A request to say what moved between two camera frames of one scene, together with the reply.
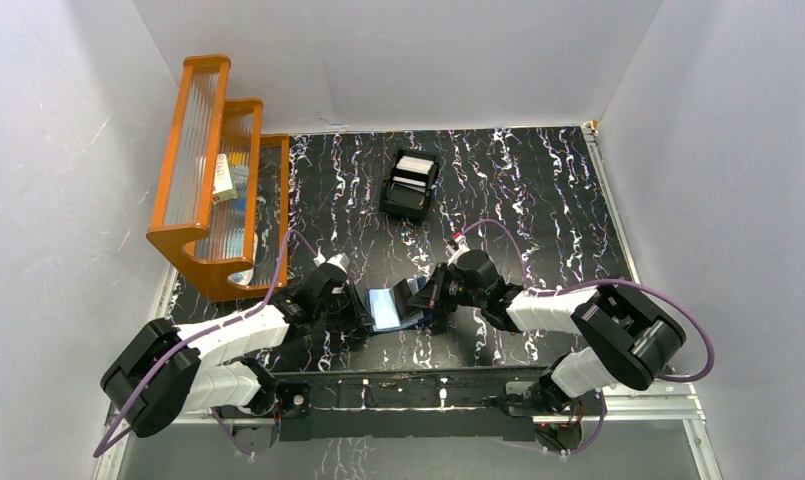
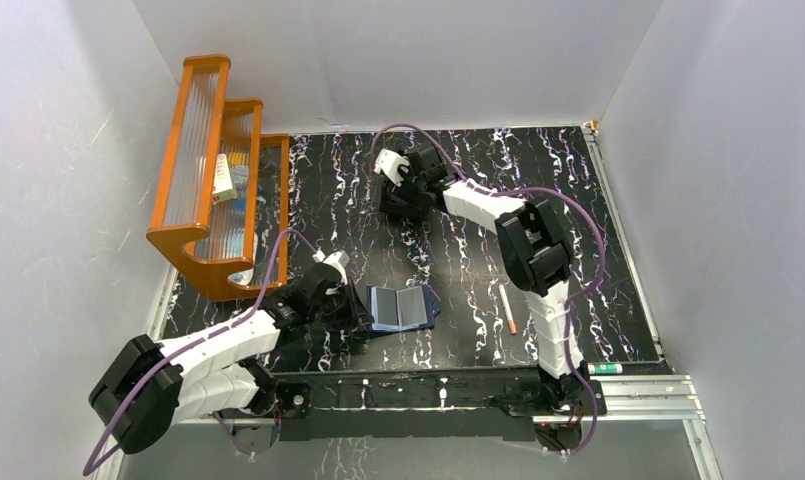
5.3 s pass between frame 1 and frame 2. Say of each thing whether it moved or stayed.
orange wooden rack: stayed
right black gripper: moved
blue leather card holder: stayed
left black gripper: stayed
